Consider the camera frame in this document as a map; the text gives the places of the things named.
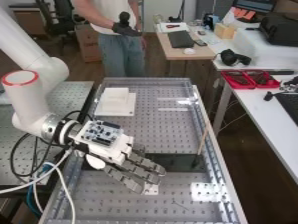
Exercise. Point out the white desk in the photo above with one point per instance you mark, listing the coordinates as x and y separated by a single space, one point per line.
267 113

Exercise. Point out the person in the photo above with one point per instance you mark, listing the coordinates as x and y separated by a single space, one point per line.
120 46

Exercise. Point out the black bag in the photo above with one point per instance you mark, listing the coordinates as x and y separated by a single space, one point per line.
281 30

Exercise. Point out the small white box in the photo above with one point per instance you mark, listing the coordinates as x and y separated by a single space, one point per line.
116 101

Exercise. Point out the small wooden box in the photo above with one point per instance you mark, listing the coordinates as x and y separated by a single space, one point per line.
224 31

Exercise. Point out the black office chair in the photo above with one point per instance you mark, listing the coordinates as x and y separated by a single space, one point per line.
55 16

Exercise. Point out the red tray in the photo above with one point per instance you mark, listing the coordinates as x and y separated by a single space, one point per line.
267 80
237 80

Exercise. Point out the white computer mouse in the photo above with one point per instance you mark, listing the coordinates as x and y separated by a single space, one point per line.
189 51

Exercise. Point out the thin stick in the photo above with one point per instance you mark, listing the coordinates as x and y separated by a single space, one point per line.
204 135

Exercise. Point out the dark computer screen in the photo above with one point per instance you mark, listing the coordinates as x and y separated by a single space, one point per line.
255 5

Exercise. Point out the wooden desk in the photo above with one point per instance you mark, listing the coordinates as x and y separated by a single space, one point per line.
181 55

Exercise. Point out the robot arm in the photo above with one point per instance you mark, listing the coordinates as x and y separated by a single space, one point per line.
27 56

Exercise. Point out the black laptop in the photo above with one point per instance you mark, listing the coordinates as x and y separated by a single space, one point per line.
180 39

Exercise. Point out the cardboard box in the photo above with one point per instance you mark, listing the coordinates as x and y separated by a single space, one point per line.
88 43

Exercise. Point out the clear box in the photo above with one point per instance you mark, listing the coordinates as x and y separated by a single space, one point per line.
215 160

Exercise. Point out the black keyboard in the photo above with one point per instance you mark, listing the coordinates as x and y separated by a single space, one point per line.
291 106

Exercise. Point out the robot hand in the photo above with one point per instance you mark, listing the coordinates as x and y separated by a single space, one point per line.
114 150

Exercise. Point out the black headphones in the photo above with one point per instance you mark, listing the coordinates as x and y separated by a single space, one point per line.
233 57

